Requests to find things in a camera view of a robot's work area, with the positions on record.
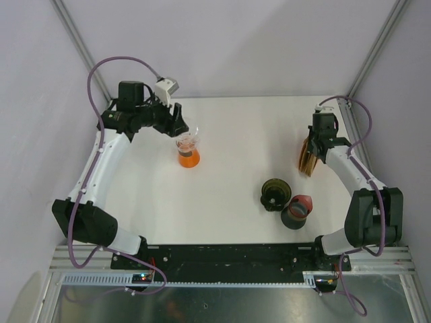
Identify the clear glass dripper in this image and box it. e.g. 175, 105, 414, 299
176, 127, 199, 154

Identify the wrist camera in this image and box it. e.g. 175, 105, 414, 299
314, 104, 333, 113
154, 77, 179, 107

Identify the dark green dripper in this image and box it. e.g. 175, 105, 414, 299
260, 178, 292, 212

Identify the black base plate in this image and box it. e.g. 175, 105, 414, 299
110, 241, 352, 284

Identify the grey cable duct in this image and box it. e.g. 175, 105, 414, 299
60, 271, 337, 289

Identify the aluminium rail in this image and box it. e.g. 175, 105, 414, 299
49, 246, 416, 275

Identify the right aluminium frame post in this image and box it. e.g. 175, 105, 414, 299
347, 0, 411, 97

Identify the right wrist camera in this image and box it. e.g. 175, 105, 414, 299
314, 104, 333, 113

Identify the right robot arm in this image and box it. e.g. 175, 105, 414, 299
307, 112, 403, 270

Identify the orange glass flask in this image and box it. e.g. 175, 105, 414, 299
176, 141, 201, 168

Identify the aluminium frame post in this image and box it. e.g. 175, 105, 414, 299
49, 0, 112, 102
347, 0, 411, 97

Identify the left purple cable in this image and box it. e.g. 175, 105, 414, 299
62, 57, 168, 303

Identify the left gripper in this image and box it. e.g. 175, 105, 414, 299
136, 93, 189, 138

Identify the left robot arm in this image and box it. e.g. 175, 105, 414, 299
52, 77, 189, 269

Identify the brown coffee filter stack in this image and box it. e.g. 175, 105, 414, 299
298, 137, 319, 177

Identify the left aluminium frame post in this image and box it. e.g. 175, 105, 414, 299
49, 0, 112, 102

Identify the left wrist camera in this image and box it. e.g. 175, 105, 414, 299
154, 77, 179, 107

